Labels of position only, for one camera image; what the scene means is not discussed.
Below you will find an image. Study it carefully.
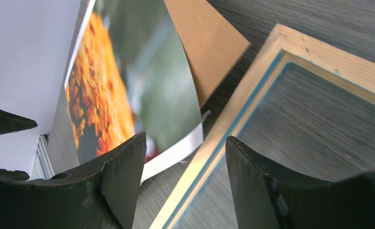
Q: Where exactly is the orange flower photo print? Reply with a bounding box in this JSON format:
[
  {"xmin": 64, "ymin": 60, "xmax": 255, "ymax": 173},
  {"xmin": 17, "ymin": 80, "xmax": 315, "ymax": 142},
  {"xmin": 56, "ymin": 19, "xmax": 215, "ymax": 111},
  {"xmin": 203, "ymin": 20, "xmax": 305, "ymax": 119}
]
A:
[{"xmin": 64, "ymin": 0, "xmax": 204, "ymax": 181}]

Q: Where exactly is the clear acrylic sheet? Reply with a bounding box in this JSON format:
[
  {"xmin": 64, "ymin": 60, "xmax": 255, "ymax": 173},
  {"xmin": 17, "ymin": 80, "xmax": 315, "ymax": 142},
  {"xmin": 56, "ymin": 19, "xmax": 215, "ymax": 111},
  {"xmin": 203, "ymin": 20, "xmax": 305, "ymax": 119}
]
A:
[{"xmin": 171, "ymin": 62, "xmax": 375, "ymax": 229}]

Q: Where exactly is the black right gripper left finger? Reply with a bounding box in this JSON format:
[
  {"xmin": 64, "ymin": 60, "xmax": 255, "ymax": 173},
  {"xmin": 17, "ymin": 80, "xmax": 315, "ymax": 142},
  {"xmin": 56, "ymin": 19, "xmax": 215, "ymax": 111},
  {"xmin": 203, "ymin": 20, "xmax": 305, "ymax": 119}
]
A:
[{"xmin": 0, "ymin": 132, "xmax": 146, "ymax": 229}]

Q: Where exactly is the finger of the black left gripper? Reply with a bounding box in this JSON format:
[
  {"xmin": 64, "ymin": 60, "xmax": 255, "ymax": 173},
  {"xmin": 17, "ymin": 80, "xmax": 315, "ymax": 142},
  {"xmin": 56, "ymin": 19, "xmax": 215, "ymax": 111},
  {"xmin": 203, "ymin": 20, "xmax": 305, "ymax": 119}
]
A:
[
  {"xmin": 0, "ymin": 109, "xmax": 38, "ymax": 135},
  {"xmin": 0, "ymin": 169, "xmax": 30, "ymax": 181}
]

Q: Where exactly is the light wooden picture frame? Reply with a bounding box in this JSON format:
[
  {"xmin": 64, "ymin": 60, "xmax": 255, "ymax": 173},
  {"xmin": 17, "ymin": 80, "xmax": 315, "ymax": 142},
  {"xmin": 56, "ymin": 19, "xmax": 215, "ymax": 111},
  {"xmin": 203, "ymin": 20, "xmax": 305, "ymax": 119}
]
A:
[{"xmin": 151, "ymin": 24, "xmax": 375, "ymax": 229}]

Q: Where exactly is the brown backing board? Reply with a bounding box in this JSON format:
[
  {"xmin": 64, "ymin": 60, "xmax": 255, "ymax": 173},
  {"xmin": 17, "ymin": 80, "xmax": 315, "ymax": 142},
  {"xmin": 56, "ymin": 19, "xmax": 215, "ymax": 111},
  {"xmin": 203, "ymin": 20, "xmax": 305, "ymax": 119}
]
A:
[{"xmin": 165, "ymin": 0, "xmax": 250, "ymax": 106}]

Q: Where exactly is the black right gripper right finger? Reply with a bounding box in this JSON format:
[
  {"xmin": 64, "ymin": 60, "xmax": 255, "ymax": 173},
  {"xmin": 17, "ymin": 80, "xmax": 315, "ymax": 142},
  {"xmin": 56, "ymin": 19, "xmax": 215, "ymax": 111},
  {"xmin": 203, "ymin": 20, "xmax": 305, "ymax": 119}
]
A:
[{"xmin": 225, "ymin": 136, "xmax": 375, "ymax": 229}]

